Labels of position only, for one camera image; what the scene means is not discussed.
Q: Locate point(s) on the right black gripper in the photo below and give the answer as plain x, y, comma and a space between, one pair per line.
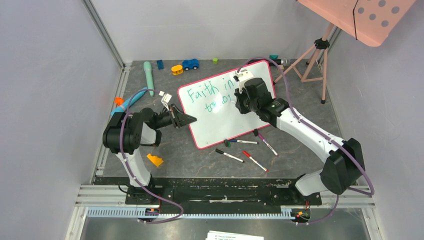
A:
239, 97

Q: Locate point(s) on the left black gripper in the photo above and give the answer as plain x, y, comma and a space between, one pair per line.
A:
179, 119

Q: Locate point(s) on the pink framed whiteboard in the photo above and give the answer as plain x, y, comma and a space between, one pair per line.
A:
212, 102

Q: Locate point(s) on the green marker cap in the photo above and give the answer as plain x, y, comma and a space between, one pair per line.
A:
227, 143

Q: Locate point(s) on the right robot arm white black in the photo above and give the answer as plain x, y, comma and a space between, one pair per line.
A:
343, 159

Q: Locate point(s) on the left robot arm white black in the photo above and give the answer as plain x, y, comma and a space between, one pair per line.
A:
125, 133

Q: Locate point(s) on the blue whiteboard marker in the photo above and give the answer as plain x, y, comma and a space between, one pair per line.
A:
243, 141

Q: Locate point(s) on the purple whiteboard marker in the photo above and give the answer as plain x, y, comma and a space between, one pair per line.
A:
267, 144

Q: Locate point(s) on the black whiteboard marker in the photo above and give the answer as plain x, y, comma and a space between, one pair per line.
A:
228, 155

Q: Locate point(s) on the red whiteboard marker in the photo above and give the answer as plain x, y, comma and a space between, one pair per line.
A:
255, 161

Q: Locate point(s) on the yellow plastic wedge block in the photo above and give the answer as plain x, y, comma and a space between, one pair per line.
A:
157, 161

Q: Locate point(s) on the green cube block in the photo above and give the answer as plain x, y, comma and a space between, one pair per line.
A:
215, 61

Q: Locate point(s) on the yellow oval toy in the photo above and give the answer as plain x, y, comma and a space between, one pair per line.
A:
177, 69

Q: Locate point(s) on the teal block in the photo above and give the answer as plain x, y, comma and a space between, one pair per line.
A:
273, 56

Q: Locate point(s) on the blue toy car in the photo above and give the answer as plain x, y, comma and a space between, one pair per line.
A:
190, 64

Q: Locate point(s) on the dark blue block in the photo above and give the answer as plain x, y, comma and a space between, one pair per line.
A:
160, 64

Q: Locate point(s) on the blue toy tube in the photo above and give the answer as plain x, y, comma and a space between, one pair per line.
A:
128, 102

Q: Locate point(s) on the mint green toy tube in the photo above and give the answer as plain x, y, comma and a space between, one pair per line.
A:
147, 67

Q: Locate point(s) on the orange toy piece left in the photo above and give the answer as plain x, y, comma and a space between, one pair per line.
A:
119, 101

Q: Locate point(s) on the pink tripod stand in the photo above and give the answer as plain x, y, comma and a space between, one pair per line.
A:
320, 46

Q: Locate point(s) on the white paper sheet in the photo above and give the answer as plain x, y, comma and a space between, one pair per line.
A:
219, 235

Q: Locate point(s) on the pink perforated board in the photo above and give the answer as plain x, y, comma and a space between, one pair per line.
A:
368, 21

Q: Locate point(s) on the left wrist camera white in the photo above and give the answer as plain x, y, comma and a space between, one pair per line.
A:
165, 99

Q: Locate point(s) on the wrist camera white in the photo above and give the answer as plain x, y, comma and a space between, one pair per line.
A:
242, 77
165, 99

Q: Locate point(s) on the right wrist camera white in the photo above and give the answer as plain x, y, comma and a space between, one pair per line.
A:
242, 77

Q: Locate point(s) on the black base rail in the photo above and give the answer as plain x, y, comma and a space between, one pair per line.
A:
184, 191

